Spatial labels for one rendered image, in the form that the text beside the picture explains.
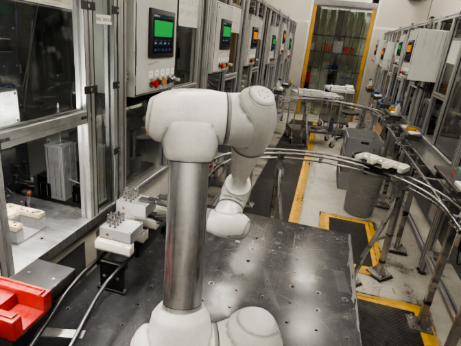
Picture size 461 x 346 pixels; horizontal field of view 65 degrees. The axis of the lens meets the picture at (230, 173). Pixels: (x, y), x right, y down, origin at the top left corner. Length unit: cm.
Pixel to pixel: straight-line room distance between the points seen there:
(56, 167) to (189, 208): 84
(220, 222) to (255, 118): 58
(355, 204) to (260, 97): 321
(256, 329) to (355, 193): 309
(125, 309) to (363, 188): 296
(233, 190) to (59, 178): 71
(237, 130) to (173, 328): 50
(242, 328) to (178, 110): 56
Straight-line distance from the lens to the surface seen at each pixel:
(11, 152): 141
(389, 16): 927
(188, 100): 87
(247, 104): 86
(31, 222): 148
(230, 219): 134
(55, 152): 159
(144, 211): 144
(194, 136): 86
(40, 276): 125
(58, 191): 165
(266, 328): 100
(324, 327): 147
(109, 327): 138
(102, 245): 143
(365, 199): 397
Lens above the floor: 162
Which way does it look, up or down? 20 degrees down
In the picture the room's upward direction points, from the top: 6 degrees clockwise
